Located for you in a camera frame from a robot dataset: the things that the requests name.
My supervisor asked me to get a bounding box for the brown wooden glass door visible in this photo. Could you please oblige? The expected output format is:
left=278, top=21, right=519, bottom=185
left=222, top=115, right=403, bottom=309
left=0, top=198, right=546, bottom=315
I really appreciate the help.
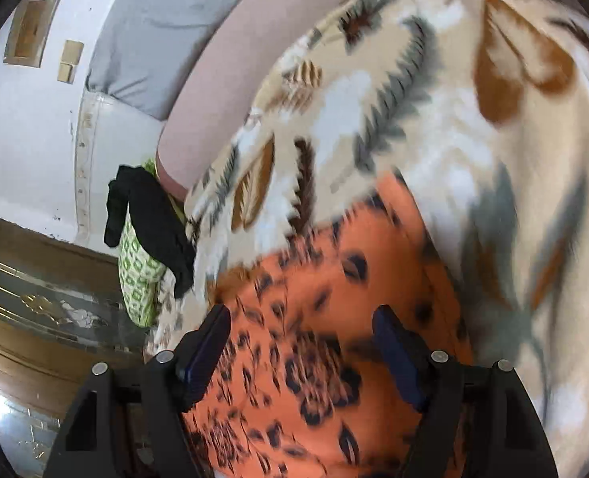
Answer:
left=0, top=218, right=145, bottom=477

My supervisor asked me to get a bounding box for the gold framed wall picture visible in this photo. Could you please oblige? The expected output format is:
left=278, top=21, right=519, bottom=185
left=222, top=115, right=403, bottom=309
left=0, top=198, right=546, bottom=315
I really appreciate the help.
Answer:
left=3, top=0, right=60, bottom=68

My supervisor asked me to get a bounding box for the beige leaf-print fleece blanket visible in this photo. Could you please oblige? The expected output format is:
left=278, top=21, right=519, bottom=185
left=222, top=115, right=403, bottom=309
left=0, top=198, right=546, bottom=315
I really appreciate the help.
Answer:
left=147, top=0, right=589, bottom=477

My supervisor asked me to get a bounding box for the black cloth garment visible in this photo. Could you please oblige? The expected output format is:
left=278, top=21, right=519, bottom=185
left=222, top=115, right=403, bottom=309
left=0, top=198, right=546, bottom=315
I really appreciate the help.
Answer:
left=104, top=165, right=196, bottom=299

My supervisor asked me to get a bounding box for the grey pillow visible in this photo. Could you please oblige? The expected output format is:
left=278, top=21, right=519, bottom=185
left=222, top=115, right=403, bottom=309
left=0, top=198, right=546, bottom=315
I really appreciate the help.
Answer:
left=86, top=0, right=240, bottom=121

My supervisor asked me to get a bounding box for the beige wall switch plate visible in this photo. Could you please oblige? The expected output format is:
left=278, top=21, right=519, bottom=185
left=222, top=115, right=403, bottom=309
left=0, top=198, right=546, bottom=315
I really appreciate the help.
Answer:
left=57, top=40, right=84, bottom=84

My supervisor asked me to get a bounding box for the green white patterned pillow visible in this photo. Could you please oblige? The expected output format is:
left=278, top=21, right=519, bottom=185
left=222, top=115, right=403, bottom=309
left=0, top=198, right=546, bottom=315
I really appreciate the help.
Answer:
left=117, top=159, right=186, bottom=329

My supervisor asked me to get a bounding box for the orange black floral garment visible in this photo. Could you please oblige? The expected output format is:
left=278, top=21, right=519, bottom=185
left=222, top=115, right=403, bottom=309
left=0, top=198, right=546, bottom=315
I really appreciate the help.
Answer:
left=184, top=173, right=472, bottom=477

